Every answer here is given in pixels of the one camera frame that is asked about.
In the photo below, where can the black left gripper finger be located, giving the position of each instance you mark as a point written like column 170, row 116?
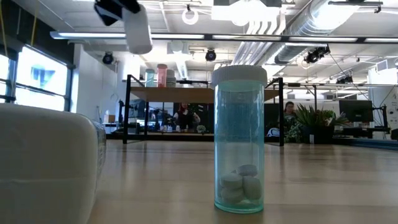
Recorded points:
column 130, row 5
column 109, row 12

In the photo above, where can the teal pill vial white cap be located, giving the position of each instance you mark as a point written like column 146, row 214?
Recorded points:
column 239, row 124
column 150, row 79

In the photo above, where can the small pink-capped vial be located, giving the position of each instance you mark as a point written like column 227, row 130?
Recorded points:
column 162, row 77

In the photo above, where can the large white bottle blue label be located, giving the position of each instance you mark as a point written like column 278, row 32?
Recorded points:
column 46, row 161

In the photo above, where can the overhead beam with strip lights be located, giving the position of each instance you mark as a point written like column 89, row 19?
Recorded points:
column 93, row 35

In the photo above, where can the black ceiling spotlight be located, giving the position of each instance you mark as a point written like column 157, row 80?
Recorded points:
column 108, row 58
column 210, row 55
column 317, row 54

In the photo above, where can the large window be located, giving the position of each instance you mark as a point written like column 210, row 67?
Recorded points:
column 40, row 77

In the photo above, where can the cardboard box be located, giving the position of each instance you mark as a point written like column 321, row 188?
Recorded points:
column 109, row 119

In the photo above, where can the white ceiling pipes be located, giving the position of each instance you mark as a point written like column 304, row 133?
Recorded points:
column 248, row 46

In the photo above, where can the person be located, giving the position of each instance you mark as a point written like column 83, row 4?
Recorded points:
column 185, row 119
column 289, row 109

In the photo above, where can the small potted plant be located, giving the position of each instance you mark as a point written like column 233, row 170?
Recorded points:
column 201, row 128

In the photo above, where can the white and blue ball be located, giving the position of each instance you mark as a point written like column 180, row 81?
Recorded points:
column 273, row 132

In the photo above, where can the white round tablet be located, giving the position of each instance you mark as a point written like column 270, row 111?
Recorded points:
column 252, row 187
column 231, row 180
column 231, row 195

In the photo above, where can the green potted plant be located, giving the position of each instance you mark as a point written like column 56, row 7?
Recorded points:
column 314, row 119

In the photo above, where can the black computer monitor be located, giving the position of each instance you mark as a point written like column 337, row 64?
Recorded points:
column 356, row 110

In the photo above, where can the wooden shelf black metal frame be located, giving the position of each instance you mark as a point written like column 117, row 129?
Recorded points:
column 174, row 95

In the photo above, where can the silver ventilation duct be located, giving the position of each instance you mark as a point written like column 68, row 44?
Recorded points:
column 311, row 28

